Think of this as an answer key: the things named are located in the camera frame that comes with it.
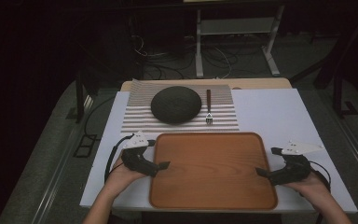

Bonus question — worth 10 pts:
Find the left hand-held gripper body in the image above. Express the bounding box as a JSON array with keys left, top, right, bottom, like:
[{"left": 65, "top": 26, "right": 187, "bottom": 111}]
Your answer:
[{"left": 120, "top": 130, "right": 160, "bottom": 178}]

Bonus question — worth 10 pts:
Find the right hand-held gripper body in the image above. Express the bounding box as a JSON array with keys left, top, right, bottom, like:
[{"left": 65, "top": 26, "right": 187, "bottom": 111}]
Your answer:
[{"left": 267, "top": 140, "right": 325, "bottom": 187}]

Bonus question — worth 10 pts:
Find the brown wooden tray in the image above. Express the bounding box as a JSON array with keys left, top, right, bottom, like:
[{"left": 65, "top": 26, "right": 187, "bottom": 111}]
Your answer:
[{"left": 148, "top": 132, "right": 279, "bottom": 211}]

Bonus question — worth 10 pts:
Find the person's left hand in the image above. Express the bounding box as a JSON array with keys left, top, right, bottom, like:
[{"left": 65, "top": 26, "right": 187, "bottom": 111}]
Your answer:
[{"left": 104, "top": 154, "right": 147, "bottom": 198}]

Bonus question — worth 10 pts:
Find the person's right hand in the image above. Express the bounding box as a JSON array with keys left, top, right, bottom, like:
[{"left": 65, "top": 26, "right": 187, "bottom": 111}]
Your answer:
[{"left": 282, "top": 170, "right": 331, "bottom": 213}]

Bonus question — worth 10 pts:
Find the white board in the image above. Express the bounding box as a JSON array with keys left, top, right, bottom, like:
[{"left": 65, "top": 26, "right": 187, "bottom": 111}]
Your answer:
[{"left": 79, "top": 88, "right": 358, "bottom": 215}]

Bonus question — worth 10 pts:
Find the dark round bowl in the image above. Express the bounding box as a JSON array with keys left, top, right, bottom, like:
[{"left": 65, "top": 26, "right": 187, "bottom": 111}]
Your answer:
[{"left": 150, "top": 85, "right": 203, "bottom": 125}]

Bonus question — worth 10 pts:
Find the striped placemat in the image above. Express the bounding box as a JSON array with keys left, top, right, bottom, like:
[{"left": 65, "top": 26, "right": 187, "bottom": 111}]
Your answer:
[{"left": 120, "top": 78, "right": 241, "bottom": 134}]

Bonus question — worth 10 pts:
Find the light wooden table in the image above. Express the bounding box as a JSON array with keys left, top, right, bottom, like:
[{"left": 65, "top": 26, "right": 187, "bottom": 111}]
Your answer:
[{"left": 119, "top": 77, "right": 294, "bottom": 93}]

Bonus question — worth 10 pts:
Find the dark stand foot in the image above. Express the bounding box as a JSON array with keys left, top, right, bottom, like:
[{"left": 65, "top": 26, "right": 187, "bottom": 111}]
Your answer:
[{"left": 331, "top": 70, "right": 358, "bottom": 119}]

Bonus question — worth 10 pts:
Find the dark metal stand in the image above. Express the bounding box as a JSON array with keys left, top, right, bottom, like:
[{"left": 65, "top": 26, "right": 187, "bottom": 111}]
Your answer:
[{"left": 74, "top": 69, "right": 101, "bottom": 124}]

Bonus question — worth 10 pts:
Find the grey metal stand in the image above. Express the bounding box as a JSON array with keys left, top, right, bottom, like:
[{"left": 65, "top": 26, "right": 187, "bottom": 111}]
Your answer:
[{"left": 194, "top": 4, "right": 286, "bottom": 79}]

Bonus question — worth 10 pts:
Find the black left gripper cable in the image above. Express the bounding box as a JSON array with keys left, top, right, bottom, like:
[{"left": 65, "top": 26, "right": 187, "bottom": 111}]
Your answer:
[{"left": 103, "top": 133, "right": 135, "bottom": 185}]

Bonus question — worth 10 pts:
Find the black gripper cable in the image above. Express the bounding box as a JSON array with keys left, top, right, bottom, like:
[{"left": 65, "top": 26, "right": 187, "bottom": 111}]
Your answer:
[
  {"left": 309, "top": 160, "right": 333, "bottom": 224},
  {"left": 103, "top": 133, "right": 135, "bottom": 185}
]

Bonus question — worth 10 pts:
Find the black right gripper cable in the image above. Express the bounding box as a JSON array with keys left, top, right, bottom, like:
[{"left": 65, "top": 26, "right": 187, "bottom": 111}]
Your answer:
[{"left": 309, "top": 160, "right": 333, "bottom": 224}]

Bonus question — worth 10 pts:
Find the black floor frame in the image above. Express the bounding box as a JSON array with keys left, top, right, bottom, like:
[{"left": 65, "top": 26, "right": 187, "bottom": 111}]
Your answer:
[{"left": 72, "top": 133, "right": 100, "bottom": 159}]

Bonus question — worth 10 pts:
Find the fork with brown handle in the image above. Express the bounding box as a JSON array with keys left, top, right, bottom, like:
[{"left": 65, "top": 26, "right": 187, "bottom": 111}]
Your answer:
[{"left": 205, "top": 89, "right": 214, "bottom": 126}]

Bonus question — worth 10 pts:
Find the bundle of floor cables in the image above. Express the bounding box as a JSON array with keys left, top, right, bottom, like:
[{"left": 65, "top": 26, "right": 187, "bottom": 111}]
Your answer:
[{"left": 130, "top": 33, "right": 241, "bottom": 80}]

